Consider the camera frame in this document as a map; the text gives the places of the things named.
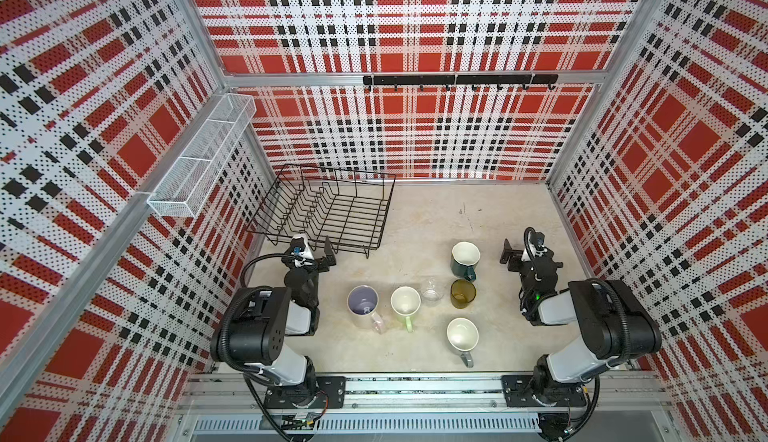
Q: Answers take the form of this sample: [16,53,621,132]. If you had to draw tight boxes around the dark green mug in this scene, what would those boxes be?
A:
[451,241,481,283]

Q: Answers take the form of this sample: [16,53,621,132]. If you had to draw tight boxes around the purple iridescent mug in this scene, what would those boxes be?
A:
[346,285,385,334]

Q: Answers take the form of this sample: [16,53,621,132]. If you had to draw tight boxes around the black wire dish rack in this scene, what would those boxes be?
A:
[247,164,398,256]

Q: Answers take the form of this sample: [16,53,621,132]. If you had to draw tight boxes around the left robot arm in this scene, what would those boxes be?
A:
[210,234,336,407]

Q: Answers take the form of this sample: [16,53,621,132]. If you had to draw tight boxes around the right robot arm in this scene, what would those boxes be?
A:
[500,227,662,407]

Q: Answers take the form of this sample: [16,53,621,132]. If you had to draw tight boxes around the amber glass cup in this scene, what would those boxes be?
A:
[450,279,477,309]

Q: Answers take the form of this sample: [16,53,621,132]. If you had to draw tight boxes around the clear glass cup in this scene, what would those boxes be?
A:
[421,277,444,306]

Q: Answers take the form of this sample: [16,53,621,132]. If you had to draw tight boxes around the light green mug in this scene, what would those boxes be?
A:
[390,286,421,333]

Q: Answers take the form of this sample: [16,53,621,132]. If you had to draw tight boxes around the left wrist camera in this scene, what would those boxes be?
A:
[296,234,314,260]

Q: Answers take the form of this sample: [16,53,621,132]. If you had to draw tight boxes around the white grey-handled mug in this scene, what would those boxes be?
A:
[446,318,480,368]

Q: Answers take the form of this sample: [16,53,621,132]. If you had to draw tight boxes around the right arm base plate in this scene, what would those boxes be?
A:
[501,374,588,408]

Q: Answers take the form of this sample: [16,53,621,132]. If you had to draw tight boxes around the white wire wall basket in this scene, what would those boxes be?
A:
[148,93,256,218]

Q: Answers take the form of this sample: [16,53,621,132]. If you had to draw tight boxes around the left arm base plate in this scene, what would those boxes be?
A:
[264,374,346,410]

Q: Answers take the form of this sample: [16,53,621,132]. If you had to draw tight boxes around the black wall hook rail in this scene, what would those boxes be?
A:
[362,73,559,89]

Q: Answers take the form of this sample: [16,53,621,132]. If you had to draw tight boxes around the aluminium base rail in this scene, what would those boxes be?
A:
[169,371,681,441]

